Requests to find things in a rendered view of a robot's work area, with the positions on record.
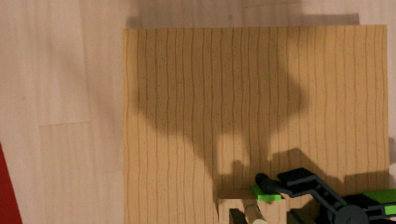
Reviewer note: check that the tan wooden dowel pin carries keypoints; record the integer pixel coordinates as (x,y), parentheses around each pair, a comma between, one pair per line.
(254,215)

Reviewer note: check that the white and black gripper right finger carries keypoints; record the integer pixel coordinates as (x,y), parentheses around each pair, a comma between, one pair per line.
(298,216)

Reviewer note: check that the light wooden board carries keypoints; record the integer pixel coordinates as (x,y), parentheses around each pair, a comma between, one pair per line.
(207,109)

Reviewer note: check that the small wooden block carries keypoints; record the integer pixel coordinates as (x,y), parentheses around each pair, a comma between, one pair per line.
(274,212)

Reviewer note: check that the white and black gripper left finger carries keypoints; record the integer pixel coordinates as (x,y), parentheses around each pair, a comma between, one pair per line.
(236,216)

